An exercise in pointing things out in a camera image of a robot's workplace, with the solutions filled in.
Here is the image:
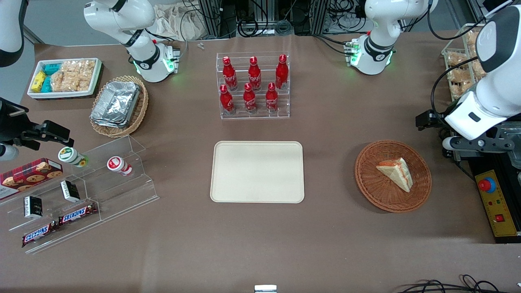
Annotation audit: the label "aluminium foil tray stack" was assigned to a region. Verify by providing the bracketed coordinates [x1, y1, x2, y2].
[90, 81, 141, 129]

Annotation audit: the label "beige cloth bag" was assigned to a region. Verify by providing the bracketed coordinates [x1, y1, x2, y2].
[152, 3, 209, 42]

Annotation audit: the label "coiled black cable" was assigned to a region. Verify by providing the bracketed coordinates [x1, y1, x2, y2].
[238, 17, 260, 38]

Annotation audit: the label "clear acrylic stepped display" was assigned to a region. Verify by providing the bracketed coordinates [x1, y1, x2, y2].
[0, 135, 160, 255]

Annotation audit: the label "Snickers chocolate bar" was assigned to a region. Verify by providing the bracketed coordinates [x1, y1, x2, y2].
[58, 203, 99, 226]
[21, 222, 60, 248]

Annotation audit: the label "black floor cables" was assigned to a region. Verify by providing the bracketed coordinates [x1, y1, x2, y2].
[396, 274, 521, 293]

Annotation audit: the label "light wicker oval basket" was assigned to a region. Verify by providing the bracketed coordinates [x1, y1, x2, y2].
[90, 75, 149, 138]

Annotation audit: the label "black appliance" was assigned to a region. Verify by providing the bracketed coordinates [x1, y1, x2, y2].
[450, 122, 521, 245]

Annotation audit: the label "yellow snack packet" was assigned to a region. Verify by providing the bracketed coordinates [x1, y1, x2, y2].
[31, 71, 47, 93]

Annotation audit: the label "white wire rack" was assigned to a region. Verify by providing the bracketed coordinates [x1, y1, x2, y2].
[441, 24, 489, 103]

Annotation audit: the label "white rectangular snack tray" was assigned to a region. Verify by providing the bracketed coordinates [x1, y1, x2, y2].
[27, 58, 103, 100]

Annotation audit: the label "clear rice cracker bag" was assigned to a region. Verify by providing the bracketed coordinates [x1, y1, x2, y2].
[60, 60, 96, 80]
[50, 71, 91, 93]

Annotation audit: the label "aluminium frame post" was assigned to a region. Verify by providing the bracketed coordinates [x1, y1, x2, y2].
[199, 0, 237, 39]

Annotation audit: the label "clear acrylic bottle rack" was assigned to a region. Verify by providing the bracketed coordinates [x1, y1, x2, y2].
[216, 52, 291, 120]

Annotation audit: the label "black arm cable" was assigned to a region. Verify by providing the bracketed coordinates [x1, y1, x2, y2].
[430, 56, 482, 122]

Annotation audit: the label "beige rectangular tray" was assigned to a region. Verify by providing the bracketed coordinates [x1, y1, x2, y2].
[210, 141, 305, 203]

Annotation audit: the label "red plaid cookie box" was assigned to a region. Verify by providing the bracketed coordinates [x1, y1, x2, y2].
[0, 158, 64, 200]

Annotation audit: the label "brown wicker basket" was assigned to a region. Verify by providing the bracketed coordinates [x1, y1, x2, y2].
[355, 140, 432, 213]

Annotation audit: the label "red label yogurt bottle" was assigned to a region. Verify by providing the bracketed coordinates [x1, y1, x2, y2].
[107, 156, 134, 177]

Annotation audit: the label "yellow control panel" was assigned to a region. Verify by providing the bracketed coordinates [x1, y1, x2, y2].
[475, 170, 520, 238]

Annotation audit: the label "small black white box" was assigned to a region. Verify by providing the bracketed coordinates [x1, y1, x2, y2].
[60, 180, 81, 203]
[23, 196, 44, 220]

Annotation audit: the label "red cola bottle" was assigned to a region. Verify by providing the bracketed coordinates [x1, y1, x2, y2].
[243, 83, 258, 114]
[275, 54, 289, 90]
[222, 56, 239, 91]
[219, 85, 236, 115]
[265, 83, 279, 114]
[248, 57, 262, 91]

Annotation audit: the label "triangle sandwich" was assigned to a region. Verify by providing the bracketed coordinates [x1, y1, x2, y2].
[376, 157, 414, 193]

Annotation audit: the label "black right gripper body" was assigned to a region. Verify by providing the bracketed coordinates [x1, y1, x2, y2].
[0, 98, 31, 144]

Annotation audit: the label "metal pan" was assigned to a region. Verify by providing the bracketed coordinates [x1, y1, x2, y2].
[497, 122, 521, 170]

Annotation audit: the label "green label yogurt bottle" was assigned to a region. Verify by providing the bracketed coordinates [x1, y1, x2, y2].
[58, 146, 90, 168]

